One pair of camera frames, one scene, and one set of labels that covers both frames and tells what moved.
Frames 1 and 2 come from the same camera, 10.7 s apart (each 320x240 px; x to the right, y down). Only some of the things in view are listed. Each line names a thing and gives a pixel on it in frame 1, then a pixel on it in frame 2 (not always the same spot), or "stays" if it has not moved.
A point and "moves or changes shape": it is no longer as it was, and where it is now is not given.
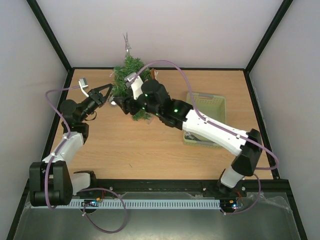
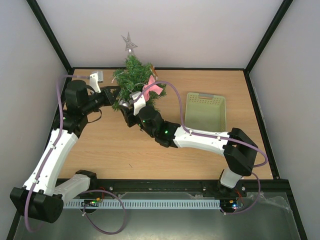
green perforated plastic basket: [211, 107] stays
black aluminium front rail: [251, 186] stays
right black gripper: [127, 104] -> [127, 116]
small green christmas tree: [131, 65] moves or changes shape
